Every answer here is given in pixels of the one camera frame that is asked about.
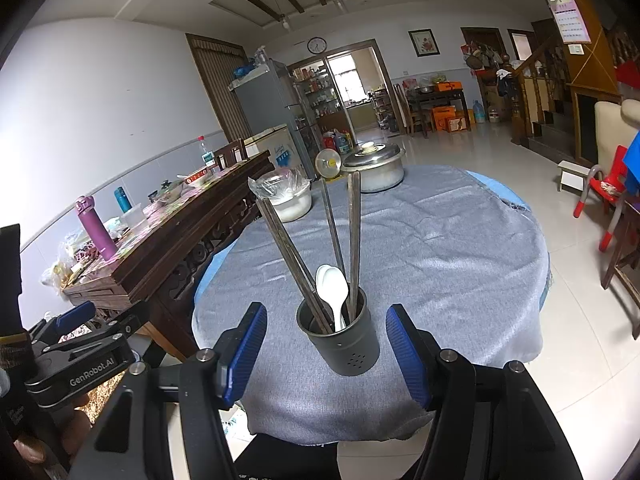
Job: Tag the grey tablecloth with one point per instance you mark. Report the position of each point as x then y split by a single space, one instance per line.
425 260

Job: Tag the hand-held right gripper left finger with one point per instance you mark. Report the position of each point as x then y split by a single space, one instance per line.
245 355

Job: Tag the pink wall calendar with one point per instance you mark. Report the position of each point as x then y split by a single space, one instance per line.
570 15

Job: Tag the large orange box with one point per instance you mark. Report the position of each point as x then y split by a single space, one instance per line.
452 120

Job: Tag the white pot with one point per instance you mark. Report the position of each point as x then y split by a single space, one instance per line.
380 177

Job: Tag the cream upholstered chair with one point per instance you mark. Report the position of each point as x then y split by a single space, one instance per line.
610 130

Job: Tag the white chest freezer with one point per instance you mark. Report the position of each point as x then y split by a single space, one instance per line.
272 147

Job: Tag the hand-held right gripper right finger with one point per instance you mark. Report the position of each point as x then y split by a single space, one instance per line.
407 355

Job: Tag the blue water jug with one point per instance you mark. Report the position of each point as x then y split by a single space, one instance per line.
479 112

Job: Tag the round wall clock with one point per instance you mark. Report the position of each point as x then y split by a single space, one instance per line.
316 45

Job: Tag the person's dark pants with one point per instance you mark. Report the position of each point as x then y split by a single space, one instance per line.
300 460

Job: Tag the white step stool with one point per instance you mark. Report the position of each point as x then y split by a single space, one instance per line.
572 175

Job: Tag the framed wall picture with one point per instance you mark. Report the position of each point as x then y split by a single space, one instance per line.
424 43

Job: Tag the red plastic chair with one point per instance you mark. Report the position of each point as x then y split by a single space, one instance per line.
612 180

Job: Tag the person's left hand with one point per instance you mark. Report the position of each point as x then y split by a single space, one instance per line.
77 422

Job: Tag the flat orange box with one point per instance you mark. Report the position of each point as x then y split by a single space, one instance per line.
448 86

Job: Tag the glass bowl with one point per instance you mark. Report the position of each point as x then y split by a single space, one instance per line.
167 191

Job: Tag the plastic covered white bowl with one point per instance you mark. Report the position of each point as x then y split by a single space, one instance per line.
292 202

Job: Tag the small white fan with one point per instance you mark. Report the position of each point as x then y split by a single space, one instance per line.
327 164

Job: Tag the purple water bottle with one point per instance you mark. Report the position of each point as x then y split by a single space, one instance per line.
97 230

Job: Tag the grey refrigerator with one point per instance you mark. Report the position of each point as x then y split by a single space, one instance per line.
265 100

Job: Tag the grey utensil holder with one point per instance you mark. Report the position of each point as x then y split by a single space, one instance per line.
350 350

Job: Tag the red patterned ceramic bowl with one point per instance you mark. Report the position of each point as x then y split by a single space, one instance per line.
195 179

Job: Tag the brown wooden door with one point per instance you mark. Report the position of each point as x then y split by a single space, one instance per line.
215 85

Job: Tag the clear plastic container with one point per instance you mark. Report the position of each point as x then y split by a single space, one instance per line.
134 214

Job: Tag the blue round table cover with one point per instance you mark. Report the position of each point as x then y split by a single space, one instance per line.
500 187

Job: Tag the white plastic spoon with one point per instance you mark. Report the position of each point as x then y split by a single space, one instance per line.
337 290
320 275

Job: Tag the teal water bottle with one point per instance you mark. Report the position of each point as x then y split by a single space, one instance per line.
122 201

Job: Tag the wooden staircase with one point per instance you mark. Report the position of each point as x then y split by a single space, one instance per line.
550 110

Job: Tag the kitchen shelf with jars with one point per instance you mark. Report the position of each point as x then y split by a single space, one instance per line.
320 95

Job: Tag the dark wooden chair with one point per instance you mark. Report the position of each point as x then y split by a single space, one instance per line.
230 152

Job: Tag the dark wooden side table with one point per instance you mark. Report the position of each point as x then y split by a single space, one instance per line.
422 100

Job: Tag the group of detergent bottles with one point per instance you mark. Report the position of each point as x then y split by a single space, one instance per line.
337 142

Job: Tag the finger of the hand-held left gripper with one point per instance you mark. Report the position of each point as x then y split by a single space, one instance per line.
125 322
75 313

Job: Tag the clear bottle with red cap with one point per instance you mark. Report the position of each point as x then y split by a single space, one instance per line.
206 155

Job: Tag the carved wooden sideboard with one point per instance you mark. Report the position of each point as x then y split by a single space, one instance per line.
175 240

